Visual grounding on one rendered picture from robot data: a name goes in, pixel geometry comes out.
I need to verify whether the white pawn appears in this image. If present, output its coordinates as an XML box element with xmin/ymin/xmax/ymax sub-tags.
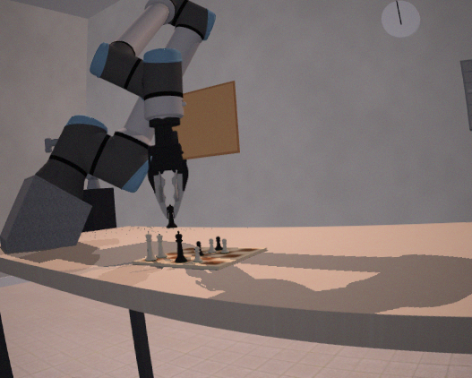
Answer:
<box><xmin>193</xmin><ymin>246</ymin><xmax>202</xmax><ymax>262</ymax></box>
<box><xmin>221</xmin><ymin>238</ymin><xmax>229</xmax><ymax>253</ymax></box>
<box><xmin>208</xmin><ymin>238</ymin><xmax>216</xmax><ymax>253</ymax></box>

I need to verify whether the white king chess piece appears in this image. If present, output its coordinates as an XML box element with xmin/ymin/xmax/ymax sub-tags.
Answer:
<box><xmin>145</xmin><ymin>231</ymin><xmax>157</xmax><ymax>261</ymax></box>

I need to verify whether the brown and cream chessboard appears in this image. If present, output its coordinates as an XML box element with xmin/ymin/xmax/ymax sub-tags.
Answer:
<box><xmin>132</xmin><ymin>247</ymin><xmax>267</xmax><ymax>270</ymax></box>

